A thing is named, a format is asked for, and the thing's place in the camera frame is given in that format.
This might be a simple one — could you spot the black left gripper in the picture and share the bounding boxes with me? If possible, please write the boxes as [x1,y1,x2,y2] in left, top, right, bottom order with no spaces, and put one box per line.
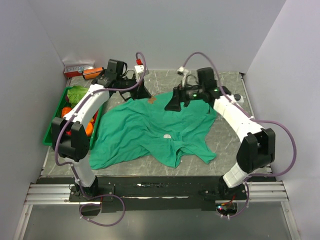
[116,74,151,101]

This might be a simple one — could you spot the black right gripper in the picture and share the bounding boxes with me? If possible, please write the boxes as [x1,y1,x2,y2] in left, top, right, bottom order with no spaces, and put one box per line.
[164,79,206,112]

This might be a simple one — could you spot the gold brooch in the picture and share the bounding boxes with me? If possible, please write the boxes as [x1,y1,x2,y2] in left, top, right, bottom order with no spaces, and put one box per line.
[147,96,157,104]

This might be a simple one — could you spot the green garment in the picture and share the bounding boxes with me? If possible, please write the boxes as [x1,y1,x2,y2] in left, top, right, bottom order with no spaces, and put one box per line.
[89,92,217,170]

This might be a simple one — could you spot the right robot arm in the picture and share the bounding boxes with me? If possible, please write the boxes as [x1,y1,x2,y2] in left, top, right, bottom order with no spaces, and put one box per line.
[164,66,276,200]

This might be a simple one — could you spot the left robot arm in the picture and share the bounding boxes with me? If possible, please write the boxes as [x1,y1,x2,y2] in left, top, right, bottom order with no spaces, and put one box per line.
[51,57,152,201]

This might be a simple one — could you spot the red chili toy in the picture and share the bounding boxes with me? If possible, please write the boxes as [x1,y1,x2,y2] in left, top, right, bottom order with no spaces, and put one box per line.
[90,111,99,125]

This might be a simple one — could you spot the orange cylindrical tool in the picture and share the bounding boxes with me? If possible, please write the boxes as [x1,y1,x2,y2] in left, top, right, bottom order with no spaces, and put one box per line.
[82,67,104,80]

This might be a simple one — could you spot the orange carrot toy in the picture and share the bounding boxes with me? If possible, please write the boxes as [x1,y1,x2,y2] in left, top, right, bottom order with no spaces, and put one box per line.
[85,122,94,137]

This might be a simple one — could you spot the green lettuce toy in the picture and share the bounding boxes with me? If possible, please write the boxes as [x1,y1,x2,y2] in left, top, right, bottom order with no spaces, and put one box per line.
[66,85,89,105]

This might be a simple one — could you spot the white bottle grey cap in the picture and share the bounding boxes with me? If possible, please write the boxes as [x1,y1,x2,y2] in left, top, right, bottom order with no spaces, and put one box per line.
[233,93,244,106]

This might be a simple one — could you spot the red white box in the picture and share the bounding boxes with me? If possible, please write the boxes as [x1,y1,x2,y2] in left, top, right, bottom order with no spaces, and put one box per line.
[63,63,95,78]

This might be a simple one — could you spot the orange pepper toy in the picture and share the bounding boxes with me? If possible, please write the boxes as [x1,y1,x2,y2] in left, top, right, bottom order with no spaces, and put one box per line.
[60,106,72,118]

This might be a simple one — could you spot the green plastic tray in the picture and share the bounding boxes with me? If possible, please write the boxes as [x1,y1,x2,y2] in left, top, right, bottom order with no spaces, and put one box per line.
[42,86,103,150]

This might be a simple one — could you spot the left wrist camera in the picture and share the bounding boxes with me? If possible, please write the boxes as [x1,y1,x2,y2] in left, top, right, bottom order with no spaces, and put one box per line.
[134,58,149,81]

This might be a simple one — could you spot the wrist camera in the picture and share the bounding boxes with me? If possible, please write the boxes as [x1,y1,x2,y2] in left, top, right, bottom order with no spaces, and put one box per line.
[134,58,149,81]
[176,66,190,88]

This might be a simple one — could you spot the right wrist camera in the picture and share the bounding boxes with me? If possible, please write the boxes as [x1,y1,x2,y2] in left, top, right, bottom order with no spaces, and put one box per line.
[176,66,190,88]

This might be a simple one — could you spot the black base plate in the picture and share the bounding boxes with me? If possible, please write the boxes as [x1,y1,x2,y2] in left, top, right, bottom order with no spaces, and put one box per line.
[68,176,276,217]

